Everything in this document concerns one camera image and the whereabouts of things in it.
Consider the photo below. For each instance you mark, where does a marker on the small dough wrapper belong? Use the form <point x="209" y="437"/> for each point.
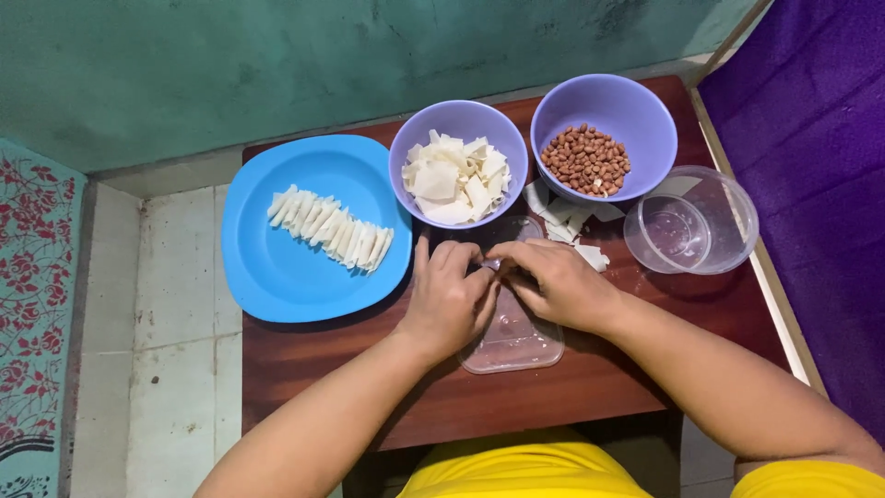
<point x="491" y="264"/>

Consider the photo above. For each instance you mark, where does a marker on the teal floral patterned mat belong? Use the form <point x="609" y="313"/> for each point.
<point x="31" y="311"/>

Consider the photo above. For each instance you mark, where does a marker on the person's yellow shirt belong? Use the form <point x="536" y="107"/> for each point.
<point x="525" y="470"/>

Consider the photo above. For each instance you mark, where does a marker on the clear round plastic container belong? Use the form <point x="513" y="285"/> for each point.
<point x="712" y="221"/>

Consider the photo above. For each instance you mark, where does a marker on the clear rectangular plastic lid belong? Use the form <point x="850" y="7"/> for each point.
<point x="515" y="342"/>

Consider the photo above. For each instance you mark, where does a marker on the scattered white dough scraps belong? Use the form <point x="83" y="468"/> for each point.
<point x="561" y="211"/>

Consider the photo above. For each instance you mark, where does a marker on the pile of white dough sheets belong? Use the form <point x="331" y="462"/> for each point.
<point x="456" y="181"/>

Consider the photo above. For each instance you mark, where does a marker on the blue plastic plate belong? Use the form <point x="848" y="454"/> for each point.
<point x="304" y="276"/>

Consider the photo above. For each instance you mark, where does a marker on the person's right hand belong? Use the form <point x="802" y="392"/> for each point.
<point x="567" y="290"/>

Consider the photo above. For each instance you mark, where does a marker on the purple bowl with dough sheets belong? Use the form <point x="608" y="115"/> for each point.
<point x="422" y="138"/>

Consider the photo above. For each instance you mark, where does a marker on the purple mattress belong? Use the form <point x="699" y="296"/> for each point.
<point x="809" y="173"/>

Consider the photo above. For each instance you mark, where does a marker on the heap of brown peanuts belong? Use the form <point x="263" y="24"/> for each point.
<point x="586" y="160"/>

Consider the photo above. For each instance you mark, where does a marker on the row of folded white wrappers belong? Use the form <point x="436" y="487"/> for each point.
<point x="332" y="228"/>

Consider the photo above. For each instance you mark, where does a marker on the beige wooden bed frame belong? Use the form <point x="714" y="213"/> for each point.
<point x="760" y="263"/>

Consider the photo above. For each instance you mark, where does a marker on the person's left hand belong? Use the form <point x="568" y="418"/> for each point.
<point x="442" y="304"/>

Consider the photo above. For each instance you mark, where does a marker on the purple bowl with peanuts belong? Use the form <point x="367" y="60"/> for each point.
<point x="608" y="110"/>

